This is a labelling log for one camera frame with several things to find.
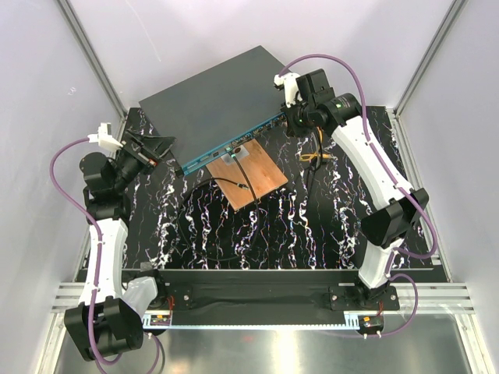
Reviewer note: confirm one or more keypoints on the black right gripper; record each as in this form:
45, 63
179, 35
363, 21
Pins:
293, 131

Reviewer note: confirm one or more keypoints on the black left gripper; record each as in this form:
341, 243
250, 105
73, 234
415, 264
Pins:
158, 146

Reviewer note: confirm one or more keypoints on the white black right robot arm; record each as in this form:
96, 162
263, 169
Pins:
311, 103

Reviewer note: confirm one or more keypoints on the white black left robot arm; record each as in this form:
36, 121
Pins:
108, 318

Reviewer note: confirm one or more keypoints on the wooden board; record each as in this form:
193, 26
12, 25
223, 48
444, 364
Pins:
264, 176

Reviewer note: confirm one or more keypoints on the left orange connector block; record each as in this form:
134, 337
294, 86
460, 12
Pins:
161, 320

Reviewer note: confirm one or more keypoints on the orange connector block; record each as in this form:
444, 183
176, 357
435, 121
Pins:
161, 320
372, 321

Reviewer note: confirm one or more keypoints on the right orange connector block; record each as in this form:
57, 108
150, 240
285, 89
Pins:
372, 321

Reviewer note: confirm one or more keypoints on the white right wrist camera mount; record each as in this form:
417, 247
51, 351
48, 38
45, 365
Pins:
288, 83

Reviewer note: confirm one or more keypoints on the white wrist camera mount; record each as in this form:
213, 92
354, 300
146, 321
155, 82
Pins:
104, 139
288, 83

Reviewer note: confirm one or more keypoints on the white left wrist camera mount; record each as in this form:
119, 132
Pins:
104, 139

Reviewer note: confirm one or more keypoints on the dark grey network switch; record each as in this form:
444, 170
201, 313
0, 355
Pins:
218, 109

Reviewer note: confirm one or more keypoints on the left aluminium frame post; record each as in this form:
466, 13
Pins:
82, 39

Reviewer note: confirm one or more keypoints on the aluminium frame post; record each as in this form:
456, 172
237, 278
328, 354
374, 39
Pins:
450, 18
82, 39

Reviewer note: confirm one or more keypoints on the right aluminium frame post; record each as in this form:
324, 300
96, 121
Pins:
450, 18

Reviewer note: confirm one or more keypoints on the aluminium frame rail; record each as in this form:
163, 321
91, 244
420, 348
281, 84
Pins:
432, 299

